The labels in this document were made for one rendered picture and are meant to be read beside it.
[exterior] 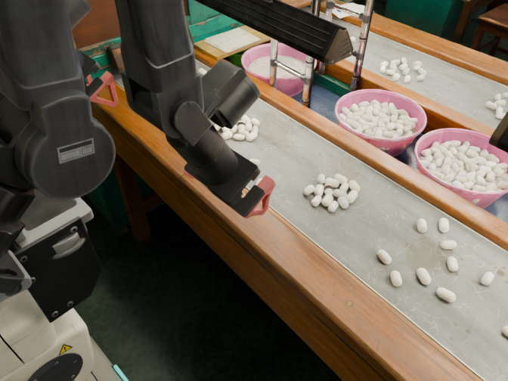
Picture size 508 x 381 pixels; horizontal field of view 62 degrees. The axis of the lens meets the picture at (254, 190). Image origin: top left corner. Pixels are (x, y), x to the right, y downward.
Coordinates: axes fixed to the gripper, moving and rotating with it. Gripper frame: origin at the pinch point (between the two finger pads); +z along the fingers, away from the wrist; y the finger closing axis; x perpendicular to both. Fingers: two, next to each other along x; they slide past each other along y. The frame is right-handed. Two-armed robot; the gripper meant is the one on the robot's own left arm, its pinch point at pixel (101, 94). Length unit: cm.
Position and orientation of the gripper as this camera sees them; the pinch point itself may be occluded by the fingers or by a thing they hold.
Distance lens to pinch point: 97.8
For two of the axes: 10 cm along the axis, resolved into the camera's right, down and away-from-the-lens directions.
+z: 3.2, 4.2, 8.5
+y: -7.1, -4.9, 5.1
